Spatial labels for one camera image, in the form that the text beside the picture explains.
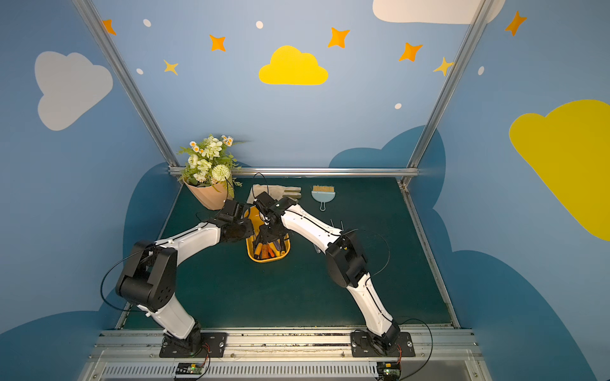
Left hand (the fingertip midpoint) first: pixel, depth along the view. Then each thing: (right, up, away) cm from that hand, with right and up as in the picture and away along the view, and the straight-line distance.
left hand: (251, 226), depth 96 cm
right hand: (+10, -2, -4) cm, 11 cm away
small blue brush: (+31, +14, +19) cm, 39 cm away
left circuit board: (-14, -41, -24) cm, 50 cm away
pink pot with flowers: (-14, +21, -8) cm, 27 cm away
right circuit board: (+49, -43, -23) cm, 69 cm away
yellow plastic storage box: (+10, -9, -4) cm, 14 cm away
